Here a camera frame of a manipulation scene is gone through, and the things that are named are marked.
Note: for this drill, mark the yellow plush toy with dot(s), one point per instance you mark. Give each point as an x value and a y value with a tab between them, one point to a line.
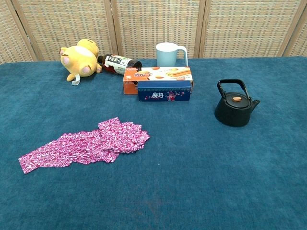
79	62

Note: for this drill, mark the orange egg roll box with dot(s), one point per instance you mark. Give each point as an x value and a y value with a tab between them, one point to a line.
153	76

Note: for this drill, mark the pink white patterned cloth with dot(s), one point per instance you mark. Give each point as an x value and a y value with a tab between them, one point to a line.
96	143

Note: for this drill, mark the woven folding screen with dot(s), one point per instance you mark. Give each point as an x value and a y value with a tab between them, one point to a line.
153	26

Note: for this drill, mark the black cast iron teapot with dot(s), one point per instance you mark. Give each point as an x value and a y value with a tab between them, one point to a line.
230	115

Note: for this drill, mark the dark blue printed box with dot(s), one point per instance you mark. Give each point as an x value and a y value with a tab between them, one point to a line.
165	94

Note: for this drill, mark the brown tea bottle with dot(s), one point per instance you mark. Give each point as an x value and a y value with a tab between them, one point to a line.
117	64

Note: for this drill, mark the black teapot lid orange knob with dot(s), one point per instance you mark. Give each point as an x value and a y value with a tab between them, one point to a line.
237	100

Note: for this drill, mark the blue table cloth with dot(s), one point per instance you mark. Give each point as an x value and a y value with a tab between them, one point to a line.
182	172

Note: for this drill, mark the light blue mug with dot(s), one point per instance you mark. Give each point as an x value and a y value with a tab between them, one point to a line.
165	55

